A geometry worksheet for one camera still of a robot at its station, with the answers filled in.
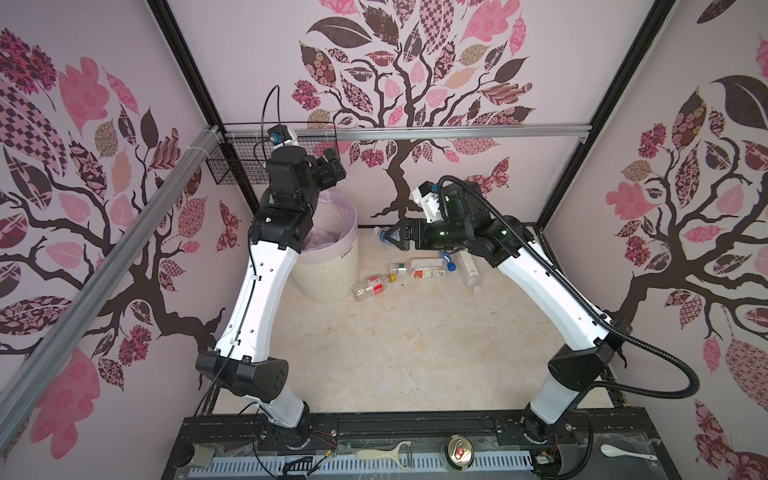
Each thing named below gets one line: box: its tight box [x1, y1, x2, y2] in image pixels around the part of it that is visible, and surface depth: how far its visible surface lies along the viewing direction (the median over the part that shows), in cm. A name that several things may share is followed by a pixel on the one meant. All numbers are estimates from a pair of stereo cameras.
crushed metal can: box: [444, 434, 475, 470], surface depth 63 cm
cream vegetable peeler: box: [356, 441, 413, 471], surface depth 72 cm
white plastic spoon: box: [600, 444, 658, 461], surface depth 72 cm
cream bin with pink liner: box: [292, 188, 359, 303], surface depth 89 cm
